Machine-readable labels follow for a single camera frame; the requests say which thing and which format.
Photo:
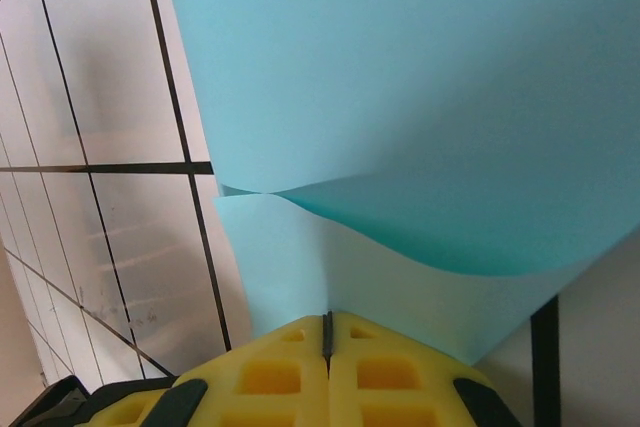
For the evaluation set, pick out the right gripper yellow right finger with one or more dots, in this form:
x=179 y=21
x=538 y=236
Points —
x=430 y=377

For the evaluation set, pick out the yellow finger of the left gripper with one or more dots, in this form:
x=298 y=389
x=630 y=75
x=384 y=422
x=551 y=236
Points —
x=120 y=412

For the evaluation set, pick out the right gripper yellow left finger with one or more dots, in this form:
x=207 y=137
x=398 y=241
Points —
x=230 y=372

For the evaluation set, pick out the light blue paper sheet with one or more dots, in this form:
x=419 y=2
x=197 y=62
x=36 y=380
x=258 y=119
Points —
x=400 y=97

